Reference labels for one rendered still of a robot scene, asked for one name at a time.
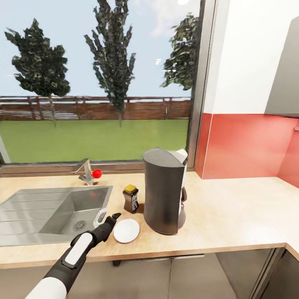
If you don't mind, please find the saucer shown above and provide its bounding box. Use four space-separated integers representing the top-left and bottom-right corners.
113 218 140 242

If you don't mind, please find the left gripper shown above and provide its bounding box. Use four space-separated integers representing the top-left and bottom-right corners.
97 213 122 242

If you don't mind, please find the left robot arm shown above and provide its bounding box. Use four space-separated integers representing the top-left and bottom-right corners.
25 209 122 299

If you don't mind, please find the paper coffee filter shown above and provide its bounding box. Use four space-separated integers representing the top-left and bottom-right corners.
170 149 187 163

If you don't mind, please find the bottle of coffee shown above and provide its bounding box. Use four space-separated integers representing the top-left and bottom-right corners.
123 184 139 213

